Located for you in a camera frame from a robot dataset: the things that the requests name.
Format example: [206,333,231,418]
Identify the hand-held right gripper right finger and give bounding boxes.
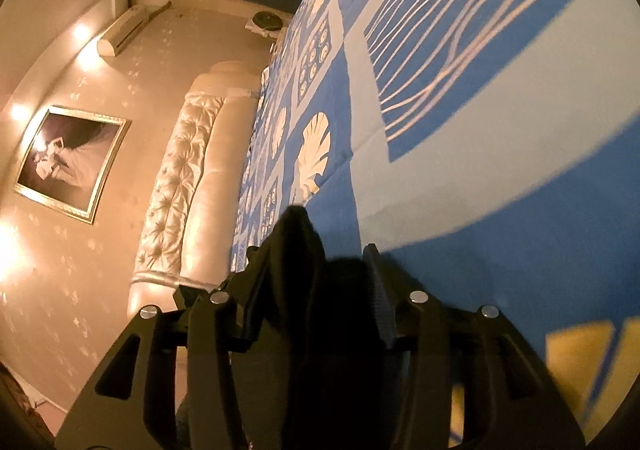
[362,243,587,450]

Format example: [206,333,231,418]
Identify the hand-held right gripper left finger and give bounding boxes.
[54,244,281,450]

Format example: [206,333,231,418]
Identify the dark pants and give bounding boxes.
[177,205,417,450]

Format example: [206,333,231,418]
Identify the cream tufted headboard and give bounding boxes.
[127,60,264,327]

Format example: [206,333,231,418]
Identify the blue printed bedsheet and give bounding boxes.
[229,0,640,447]

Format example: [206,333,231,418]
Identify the gold framed picture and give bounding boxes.
[12,104,132,226]

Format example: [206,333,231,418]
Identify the white round device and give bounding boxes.
[245,9,294,37]

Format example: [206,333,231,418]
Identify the white wall air conditioner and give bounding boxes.
[96,6,152,57]

